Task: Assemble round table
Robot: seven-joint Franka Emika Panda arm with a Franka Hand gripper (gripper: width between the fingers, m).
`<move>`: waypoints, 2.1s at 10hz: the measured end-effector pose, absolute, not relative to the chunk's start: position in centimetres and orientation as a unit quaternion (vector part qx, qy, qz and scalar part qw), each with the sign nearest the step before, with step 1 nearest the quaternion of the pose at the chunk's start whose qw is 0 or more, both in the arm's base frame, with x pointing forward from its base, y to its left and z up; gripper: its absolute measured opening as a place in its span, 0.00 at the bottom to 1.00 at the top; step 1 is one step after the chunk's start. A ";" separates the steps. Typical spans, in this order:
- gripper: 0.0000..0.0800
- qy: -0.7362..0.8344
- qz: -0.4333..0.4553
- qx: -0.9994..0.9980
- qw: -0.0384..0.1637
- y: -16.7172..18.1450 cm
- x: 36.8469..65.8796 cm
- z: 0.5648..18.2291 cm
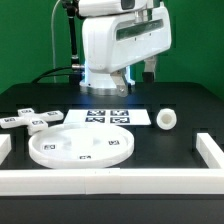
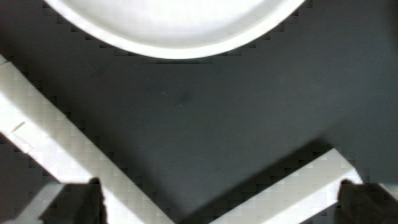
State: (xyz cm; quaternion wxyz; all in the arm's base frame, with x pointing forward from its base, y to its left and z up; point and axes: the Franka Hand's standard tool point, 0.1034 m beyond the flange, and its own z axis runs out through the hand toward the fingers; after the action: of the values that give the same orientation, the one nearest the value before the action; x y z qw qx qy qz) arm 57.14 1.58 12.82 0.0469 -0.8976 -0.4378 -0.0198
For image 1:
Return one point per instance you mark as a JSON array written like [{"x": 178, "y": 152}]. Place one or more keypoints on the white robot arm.
[{"x": 101, "y": 20}]

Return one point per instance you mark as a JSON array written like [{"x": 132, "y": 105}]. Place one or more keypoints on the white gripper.
[{"x": 139, "y": 42}]

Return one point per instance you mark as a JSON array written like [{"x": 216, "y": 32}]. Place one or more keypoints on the white round table top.
[{"x": 80, "y": 146}]

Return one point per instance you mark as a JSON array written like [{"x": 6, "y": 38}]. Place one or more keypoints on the white obstacle fence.
[{"x": 122, "y": 181}]

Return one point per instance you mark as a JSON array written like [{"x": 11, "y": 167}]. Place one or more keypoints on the white cross-shaped table base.
[{"x": 34, "y": 122}]

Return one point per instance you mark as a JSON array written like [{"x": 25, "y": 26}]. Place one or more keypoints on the white marker sheet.
[{"x": 109, "y": 116}]

